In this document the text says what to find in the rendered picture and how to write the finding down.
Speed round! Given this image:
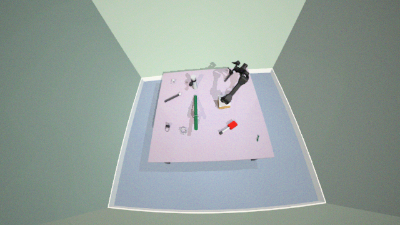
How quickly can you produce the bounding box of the grey post with cap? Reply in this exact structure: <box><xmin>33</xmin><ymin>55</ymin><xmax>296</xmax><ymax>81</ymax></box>
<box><xmin>191</xmin><ymin>75</ymin><xmax>198</xmax><ymax>89</ymax></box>

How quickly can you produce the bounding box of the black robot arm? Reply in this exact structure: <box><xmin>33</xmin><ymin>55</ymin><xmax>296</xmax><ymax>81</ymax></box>
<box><xmin>221</xmin><ymin>63</ymin><xmax>249</xmax><ymax>105</ymax></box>

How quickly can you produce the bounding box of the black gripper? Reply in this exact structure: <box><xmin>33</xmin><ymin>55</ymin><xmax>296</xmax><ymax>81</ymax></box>
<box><xmin>228</xmin><ymin>61</ymin><xmax>240</xmax><ymax>75</ymax></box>

